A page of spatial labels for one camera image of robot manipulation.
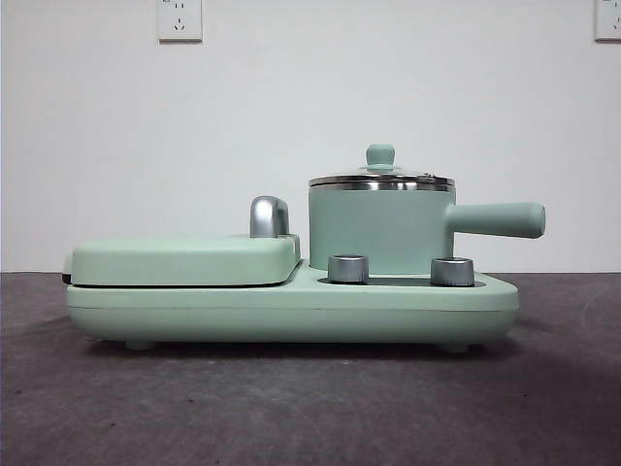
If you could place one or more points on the green breakfast machine base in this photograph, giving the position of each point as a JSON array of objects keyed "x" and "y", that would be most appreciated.
[{"x": 291, "y": 310}]

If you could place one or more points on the silver control knob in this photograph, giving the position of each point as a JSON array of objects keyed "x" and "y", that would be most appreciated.
[
  {"x": 451, "y": 272},
  {"x": 348, "y": 269}
]

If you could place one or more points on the white wall socket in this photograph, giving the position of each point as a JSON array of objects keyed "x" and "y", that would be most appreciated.
[
  {"x": 609, "y": 19},
  {"x": 180, "y": 22}
]

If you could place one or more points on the glass lid with green knob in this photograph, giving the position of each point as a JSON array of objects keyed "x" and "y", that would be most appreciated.
[{"x": 382, "y": 155}]

